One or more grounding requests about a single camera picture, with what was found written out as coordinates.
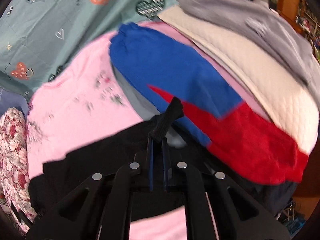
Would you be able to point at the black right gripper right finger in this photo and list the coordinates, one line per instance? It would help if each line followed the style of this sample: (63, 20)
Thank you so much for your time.
(217, 205)

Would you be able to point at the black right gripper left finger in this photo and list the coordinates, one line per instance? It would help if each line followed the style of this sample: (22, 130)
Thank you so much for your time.
(99, 208)

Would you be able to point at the black pants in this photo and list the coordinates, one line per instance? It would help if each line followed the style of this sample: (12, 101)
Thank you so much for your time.
(107, 155)

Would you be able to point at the red floral quilt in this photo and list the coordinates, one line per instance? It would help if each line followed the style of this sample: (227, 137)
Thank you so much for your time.
(14, 169)

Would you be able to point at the cream quilted garment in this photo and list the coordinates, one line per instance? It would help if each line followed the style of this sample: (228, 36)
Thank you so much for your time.
(287, 103)

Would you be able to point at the blue-purple pillow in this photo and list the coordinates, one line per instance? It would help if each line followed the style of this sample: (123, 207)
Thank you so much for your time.
(12, 100)

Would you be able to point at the blue and red garment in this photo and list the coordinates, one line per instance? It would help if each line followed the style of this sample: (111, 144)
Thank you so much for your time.
(162, 64)

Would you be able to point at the grey folded garment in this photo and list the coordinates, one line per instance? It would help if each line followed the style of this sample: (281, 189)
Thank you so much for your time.
(263, 27)

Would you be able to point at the teal patterned blanket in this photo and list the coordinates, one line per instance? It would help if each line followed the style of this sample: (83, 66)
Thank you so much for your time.
(39, 37)

